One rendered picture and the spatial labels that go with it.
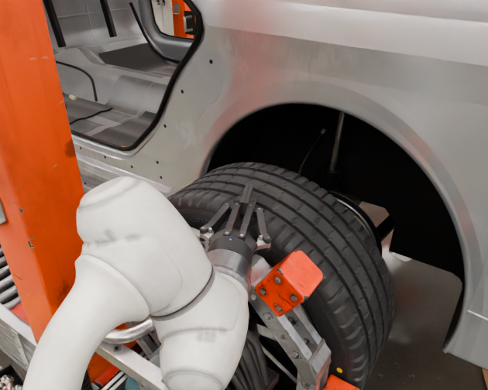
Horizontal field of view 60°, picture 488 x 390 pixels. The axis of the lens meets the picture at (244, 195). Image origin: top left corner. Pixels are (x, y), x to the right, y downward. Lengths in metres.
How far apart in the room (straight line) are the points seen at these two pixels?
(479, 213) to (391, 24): 0.42
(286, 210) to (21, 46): 0.60
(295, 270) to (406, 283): 1.88
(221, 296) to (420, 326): 1.89
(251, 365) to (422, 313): 1.75
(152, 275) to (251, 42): 0.72
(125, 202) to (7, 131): 0.52
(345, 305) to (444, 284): 1.84
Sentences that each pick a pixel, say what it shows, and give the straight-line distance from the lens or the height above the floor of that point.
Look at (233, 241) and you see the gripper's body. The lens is 0.68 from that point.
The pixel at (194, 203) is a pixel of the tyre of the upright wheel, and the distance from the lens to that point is 0.90.
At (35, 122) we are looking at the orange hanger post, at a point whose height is 1.32.
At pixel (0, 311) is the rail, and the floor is 0.39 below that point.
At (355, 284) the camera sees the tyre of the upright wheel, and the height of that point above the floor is 1.05.
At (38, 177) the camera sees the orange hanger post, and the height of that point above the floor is 1.20.
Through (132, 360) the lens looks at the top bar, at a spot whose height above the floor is 0.98.
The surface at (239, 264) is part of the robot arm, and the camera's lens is 0.64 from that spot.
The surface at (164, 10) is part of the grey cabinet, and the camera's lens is 6.04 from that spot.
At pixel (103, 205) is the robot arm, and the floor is 1.39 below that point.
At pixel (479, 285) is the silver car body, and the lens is 1.09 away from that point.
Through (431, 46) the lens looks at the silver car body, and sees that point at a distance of 0.91.
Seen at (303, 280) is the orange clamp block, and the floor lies 1.14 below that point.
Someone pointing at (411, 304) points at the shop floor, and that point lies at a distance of 2.47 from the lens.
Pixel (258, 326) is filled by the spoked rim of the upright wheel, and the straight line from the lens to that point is 1.03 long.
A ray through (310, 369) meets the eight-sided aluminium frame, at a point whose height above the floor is 0.97.
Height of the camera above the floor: 1.63
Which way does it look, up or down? 30 degrees down
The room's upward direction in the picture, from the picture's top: straight up
